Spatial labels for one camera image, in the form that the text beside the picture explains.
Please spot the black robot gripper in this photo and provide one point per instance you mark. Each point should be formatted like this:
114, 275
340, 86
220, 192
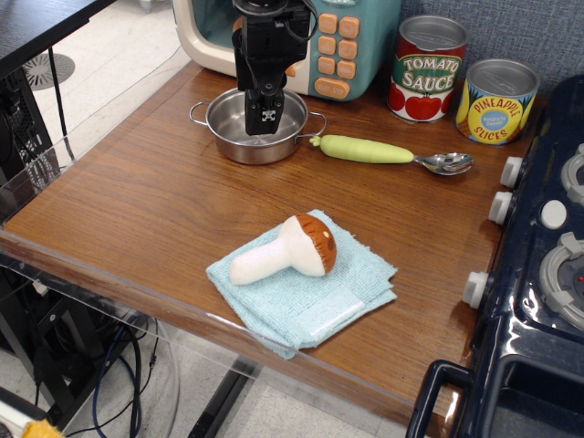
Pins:
273, 36

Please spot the teal toy microwave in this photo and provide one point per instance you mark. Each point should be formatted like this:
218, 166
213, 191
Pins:
352, 41

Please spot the small steel pot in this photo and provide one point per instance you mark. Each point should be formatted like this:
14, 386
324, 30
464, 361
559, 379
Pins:
246, 134

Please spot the tomato sauce can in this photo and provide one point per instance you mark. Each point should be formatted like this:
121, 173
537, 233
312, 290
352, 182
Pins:
428, 58

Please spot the light blue folded cloth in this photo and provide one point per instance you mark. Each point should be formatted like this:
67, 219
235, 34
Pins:
289, 311

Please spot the pineapple slices can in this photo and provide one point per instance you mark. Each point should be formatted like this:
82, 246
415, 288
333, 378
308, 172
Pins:
497, 98

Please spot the black desk at left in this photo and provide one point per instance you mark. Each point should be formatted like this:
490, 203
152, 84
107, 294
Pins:
28, 28

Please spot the white stove knob top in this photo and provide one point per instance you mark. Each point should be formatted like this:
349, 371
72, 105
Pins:
511, 171

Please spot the white stove knob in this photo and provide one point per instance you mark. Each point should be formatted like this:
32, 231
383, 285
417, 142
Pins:
499, 207
474, 289
511, 171

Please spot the white stove knob middle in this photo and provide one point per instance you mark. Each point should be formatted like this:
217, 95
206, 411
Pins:
499, 207

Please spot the white stove knob bottom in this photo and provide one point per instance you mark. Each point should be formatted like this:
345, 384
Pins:
474, 289

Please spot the black table leg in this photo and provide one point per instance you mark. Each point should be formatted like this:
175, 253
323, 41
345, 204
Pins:
221, 403

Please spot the dark blue toy stove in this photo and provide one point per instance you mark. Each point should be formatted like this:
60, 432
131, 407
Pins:
526, 375

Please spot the yellow sponge at corner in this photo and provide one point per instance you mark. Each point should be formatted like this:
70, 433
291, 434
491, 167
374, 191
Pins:
41, 429

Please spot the spoon with green carrot handle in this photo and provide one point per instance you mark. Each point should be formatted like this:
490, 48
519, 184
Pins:
375, 152

